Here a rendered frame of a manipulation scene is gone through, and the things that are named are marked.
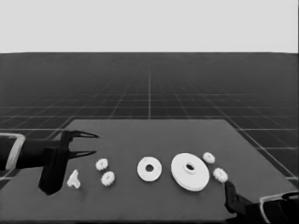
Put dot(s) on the large thick white disc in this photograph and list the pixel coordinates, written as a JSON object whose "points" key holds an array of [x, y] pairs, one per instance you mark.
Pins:
{"points": [[183, 180]]}

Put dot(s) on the small white toothed gear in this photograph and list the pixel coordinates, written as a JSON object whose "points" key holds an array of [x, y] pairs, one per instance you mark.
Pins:
{"points": [[205, 157], [104, 179], [217, 174], [98, 165]]}

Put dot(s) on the white round carrier with pins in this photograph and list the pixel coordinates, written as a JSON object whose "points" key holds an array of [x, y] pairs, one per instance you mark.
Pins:
{"points": [[143, 173]]}

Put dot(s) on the small white T-shaped piece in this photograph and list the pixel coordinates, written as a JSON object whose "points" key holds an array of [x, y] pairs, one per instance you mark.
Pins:
{"points": [[74, 182]]}

